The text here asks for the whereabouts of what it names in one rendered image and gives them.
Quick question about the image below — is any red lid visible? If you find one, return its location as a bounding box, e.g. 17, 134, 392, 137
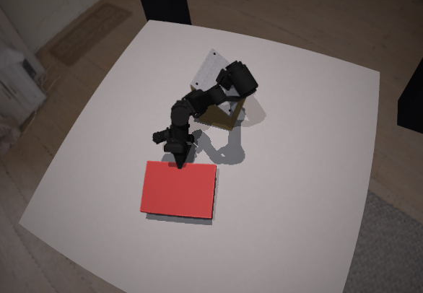
139, 161, 217, 219

